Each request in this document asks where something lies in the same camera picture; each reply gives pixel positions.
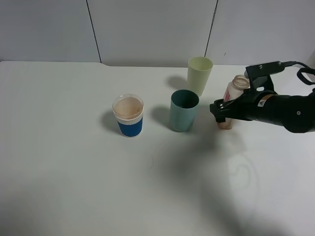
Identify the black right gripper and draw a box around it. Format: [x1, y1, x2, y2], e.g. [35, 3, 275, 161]
[210, 90, 315, 133]

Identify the plastic drink bottle pink label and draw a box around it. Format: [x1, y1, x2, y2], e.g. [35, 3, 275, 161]
[218, 75, 250, 130]

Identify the teal plastic cup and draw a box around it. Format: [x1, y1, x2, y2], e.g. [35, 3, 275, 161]
[170, 89, 199, 132]

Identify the pale yellow plastic cup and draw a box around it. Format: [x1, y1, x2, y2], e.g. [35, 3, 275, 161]
[188, 57, 213, 96]

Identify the blue sleeved clear cup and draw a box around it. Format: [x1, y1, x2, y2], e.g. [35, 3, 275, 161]
[112, 94, 144, 137]

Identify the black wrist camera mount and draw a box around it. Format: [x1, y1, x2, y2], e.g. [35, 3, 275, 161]
[244, 61, 296, 94]

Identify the black camera cable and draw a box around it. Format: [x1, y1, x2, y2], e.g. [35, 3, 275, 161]
[283, 60, 315, 87]

